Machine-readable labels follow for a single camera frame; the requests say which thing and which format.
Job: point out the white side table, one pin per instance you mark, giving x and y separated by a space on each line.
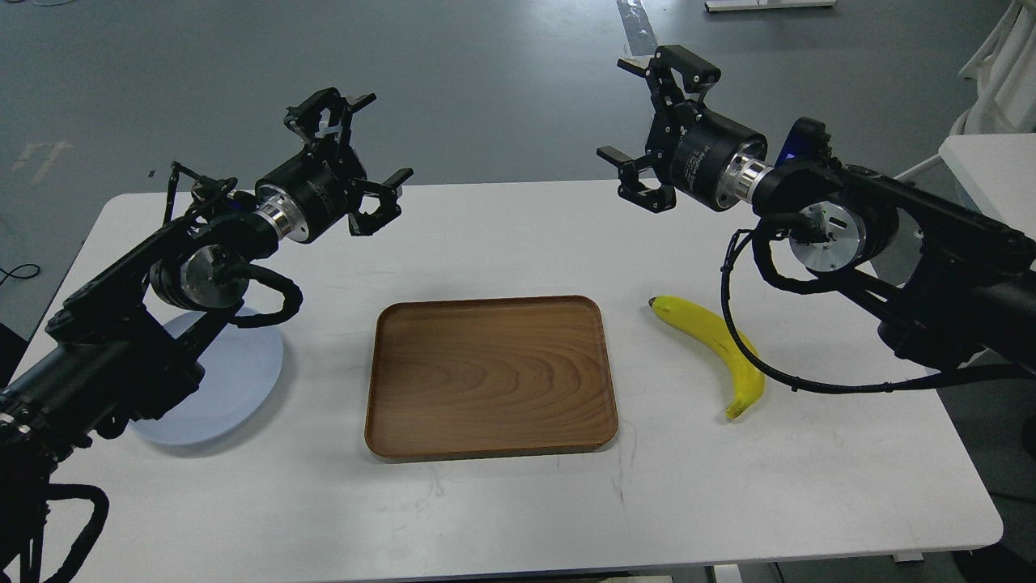
998 173

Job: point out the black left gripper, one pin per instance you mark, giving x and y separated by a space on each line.
312 190

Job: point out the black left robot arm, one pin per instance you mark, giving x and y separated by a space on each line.
129 341

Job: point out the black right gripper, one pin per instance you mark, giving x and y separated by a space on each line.
689 146

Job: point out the light blue round plate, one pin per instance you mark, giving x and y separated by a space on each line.
241 368

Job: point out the brown wooden tray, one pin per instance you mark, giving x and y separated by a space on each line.
455 380

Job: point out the yellow banana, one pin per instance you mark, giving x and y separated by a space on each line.
709 328

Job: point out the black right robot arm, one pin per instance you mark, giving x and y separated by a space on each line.
952 289

